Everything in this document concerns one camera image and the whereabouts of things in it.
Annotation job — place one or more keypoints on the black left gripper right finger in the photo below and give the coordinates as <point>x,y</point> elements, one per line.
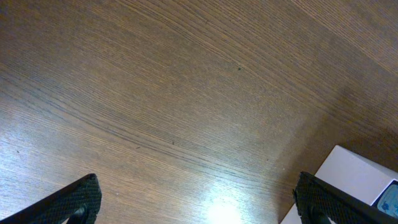
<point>320,202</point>

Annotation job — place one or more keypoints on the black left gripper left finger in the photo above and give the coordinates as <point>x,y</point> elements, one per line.
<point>78,202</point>

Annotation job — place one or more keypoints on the blue white toothbrush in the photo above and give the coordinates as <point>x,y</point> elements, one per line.
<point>388,201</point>

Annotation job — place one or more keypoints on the pink white open box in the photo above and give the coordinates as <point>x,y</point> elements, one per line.
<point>355,175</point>

